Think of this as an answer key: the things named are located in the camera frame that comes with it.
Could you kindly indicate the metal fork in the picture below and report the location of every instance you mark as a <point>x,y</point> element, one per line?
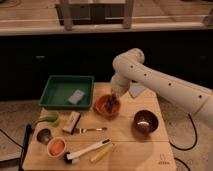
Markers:
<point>84,130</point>

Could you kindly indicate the yellow stick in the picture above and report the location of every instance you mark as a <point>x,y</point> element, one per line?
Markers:
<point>101,153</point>

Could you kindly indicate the black bar at board edge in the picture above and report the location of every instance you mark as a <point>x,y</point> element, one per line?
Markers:
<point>28,132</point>

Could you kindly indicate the dark grape bunch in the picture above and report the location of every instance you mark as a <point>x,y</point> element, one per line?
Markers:
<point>111,101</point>

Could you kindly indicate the grey triangular cloth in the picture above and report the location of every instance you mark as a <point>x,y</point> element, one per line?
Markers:
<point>136,89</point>

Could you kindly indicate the wooden frame structure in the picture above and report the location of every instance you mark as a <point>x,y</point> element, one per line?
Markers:
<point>71,13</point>

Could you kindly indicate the red bowl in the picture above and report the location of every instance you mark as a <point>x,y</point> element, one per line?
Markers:
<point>99,106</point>

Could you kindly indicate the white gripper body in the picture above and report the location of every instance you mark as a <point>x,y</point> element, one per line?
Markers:
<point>119,85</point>

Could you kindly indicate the wooden block eraser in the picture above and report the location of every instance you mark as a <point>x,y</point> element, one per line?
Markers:
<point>71,122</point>

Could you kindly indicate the white bowl orange contents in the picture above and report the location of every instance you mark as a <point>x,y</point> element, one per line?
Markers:
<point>56,147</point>

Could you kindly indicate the green plastic tray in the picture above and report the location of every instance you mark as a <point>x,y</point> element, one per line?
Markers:
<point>59,88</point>

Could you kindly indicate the dark brown bowl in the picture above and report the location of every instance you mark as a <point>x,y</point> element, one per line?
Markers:
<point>146,121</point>

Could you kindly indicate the grey sponge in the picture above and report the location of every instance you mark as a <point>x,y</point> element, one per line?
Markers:
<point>76,97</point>

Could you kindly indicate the white handled brush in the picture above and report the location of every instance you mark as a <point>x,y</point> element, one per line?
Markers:
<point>69,157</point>

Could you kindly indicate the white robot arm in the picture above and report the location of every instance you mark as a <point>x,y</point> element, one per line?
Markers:
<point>194,99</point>

